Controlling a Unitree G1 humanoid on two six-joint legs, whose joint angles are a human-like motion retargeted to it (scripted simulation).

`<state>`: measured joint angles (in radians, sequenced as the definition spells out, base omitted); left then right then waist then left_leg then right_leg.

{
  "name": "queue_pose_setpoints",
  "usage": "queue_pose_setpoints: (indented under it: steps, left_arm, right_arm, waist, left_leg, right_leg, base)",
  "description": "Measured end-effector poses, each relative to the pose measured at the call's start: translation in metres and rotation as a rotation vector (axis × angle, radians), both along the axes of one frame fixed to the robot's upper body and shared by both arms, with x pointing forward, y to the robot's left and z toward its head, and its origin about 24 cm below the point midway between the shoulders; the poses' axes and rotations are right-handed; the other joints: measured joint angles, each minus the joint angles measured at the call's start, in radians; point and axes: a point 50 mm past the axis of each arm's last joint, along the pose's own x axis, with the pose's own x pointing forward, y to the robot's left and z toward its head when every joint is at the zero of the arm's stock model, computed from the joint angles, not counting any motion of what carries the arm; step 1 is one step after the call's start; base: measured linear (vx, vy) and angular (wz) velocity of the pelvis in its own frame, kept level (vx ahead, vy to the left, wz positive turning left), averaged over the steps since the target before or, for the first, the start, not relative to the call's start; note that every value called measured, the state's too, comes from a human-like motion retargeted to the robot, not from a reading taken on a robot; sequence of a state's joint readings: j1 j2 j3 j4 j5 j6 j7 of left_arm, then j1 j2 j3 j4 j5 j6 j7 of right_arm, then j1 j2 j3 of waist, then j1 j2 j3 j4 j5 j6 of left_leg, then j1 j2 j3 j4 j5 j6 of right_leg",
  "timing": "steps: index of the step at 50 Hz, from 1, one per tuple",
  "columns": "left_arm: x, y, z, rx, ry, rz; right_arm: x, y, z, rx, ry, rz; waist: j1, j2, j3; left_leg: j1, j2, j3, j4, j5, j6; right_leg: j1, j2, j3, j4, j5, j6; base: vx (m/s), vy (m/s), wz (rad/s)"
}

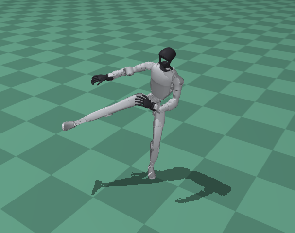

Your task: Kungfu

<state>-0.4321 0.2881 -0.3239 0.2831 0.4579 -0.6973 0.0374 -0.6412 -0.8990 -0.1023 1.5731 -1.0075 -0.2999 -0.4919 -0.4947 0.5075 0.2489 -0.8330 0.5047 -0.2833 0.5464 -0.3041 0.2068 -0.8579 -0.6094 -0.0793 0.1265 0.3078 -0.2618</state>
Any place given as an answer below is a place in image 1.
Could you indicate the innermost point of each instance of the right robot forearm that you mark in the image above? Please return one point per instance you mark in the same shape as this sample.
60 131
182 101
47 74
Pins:
118 73

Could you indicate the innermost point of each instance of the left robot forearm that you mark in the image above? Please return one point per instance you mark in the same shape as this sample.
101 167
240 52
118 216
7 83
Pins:
165 107

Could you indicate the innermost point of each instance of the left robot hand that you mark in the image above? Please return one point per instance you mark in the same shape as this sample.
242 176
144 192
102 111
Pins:
146 102

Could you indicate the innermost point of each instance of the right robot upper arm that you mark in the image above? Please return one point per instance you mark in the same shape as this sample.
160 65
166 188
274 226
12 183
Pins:
139 68

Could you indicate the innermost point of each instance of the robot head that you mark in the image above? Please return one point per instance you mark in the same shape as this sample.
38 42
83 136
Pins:
168 54

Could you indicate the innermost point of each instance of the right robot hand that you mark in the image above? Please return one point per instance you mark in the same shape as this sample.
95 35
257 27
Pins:
100 78

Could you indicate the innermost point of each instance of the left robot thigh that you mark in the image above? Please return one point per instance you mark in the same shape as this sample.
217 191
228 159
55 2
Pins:
158 124

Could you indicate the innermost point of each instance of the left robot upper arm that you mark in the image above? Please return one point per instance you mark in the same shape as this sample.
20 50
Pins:
178 83

